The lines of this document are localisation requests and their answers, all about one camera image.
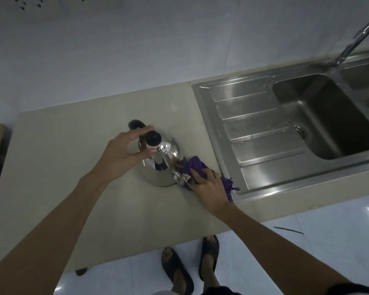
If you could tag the person's black sandal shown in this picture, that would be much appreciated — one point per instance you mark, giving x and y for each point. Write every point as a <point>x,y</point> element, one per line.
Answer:
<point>209,247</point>
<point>186,284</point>

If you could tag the person's right thumb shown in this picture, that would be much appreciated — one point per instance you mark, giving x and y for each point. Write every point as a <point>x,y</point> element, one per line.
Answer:
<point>180,164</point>

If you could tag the small black object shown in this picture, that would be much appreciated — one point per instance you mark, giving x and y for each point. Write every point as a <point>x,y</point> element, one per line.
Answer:
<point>81,271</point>

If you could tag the person's foot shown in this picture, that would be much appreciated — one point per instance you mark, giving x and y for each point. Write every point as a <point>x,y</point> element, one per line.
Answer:
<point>209,265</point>
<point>169,258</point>

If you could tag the person's right hand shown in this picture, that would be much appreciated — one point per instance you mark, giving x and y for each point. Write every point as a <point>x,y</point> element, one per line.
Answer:
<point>210,193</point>

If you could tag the chrome faucet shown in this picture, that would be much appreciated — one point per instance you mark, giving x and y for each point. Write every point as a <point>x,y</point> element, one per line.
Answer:
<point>353,39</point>

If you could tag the thin dark stick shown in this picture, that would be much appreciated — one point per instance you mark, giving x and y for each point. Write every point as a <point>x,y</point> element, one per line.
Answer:
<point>287,230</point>

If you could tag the person's left thumb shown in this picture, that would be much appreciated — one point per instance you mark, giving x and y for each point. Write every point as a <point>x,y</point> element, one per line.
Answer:
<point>141,154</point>

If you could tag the stainless steel sink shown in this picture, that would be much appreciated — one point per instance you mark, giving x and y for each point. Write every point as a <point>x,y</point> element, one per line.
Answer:
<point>264,125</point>

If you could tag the person's left black sandal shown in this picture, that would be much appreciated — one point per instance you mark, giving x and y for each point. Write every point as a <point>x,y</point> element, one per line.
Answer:
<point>186,284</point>

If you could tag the person's right black sandal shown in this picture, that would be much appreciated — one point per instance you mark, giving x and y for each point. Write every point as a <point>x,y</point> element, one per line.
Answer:
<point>209,247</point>

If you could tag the person's left foot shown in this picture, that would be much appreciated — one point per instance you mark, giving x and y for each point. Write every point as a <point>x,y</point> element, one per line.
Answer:
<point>169,258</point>

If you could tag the person's left hand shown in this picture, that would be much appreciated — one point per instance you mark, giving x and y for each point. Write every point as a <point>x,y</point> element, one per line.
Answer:
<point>116,156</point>

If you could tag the dark shorts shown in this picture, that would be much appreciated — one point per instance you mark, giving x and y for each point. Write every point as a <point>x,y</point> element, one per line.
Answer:
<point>221,290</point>

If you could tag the black sleeve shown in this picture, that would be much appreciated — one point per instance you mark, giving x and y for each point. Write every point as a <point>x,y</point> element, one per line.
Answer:
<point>359,290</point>

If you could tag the person's right foot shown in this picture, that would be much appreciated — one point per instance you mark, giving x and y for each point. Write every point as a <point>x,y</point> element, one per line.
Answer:
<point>209,265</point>

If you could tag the purple cloth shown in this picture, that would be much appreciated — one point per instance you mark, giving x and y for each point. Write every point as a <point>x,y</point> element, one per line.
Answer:
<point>195,165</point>

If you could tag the person's left forearm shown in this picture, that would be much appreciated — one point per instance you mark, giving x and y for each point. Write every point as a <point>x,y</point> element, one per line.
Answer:
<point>46,233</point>

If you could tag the person's right forearm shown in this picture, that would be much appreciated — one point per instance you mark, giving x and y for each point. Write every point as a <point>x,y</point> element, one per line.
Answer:
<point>276,251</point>

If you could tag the white wall socket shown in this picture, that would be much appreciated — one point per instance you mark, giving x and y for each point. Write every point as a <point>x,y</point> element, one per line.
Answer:
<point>33,4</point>

